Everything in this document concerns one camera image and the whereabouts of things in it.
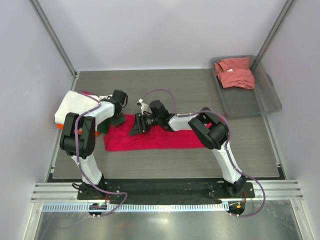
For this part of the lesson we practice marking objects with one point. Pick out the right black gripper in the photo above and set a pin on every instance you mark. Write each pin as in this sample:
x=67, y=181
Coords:
x=139, y=126

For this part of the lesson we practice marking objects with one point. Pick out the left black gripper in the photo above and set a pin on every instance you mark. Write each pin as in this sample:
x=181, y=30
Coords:
x=120, y=121

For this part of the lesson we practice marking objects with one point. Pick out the dark green t-shirt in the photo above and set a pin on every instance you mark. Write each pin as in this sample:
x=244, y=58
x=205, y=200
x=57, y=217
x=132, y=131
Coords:
x=103, y=127

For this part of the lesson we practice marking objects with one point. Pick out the red t-shirt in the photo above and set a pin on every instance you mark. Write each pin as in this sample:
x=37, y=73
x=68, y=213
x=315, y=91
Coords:
x=118, y=139

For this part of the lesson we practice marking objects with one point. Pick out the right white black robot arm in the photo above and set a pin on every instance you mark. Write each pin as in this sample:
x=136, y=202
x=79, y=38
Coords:
x=210, y=129

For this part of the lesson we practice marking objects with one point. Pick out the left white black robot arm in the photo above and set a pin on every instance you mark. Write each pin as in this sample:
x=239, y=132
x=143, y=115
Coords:
x=84, y=113

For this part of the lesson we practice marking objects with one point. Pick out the grey plastic tray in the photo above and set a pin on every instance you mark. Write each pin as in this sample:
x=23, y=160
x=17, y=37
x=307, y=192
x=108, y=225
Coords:
x=238, y=102

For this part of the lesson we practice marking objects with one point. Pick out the salmon pink t-shirt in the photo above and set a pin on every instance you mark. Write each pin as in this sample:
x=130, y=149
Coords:
x=234, y=72

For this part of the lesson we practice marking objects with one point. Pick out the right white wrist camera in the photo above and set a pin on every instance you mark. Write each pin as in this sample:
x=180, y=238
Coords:
x=143, y=106

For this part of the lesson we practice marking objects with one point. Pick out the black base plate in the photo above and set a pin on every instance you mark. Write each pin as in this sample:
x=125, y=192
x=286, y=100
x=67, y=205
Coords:
x=176, y=191

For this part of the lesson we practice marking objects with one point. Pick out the left aluminium corner post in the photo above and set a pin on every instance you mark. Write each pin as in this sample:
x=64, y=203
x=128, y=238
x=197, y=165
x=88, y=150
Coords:
x=53, y=36

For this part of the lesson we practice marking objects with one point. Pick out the aluminium corner post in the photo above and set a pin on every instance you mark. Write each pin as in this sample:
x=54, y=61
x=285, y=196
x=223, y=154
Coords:
x=280, y=19
x=53, y=36

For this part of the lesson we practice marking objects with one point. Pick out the slotted cable duct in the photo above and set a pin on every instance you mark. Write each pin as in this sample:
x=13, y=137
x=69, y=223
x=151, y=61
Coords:
x=97, y=207

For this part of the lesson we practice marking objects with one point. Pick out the right aluminium corner post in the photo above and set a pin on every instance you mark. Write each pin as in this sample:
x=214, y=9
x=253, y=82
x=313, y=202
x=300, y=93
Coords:
x=280, y=19

